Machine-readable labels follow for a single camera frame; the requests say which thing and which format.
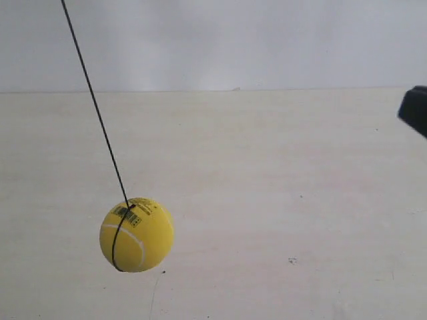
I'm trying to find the yellow tennis ball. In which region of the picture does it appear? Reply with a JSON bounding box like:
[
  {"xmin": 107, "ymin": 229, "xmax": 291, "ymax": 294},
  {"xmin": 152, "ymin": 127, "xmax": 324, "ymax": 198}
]
[{"xmin": 99, "ymin": 197, "xmax": 174, "ymax": 273}]

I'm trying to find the black hanging string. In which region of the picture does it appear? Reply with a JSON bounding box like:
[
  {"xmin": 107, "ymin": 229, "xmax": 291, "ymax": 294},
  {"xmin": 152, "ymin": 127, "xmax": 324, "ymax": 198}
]
[{"xmin": 61, "ymin": 0, "xmax": 137, "ymax": 270}]

